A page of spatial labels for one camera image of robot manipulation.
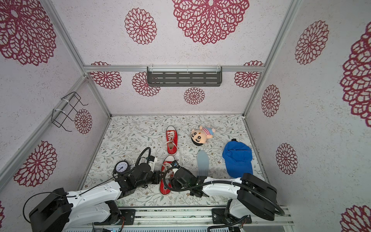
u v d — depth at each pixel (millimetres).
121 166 891
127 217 733
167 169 703
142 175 639
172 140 1001
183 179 626
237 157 928
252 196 426
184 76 967
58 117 727
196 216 750
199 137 970
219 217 757
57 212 410
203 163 949
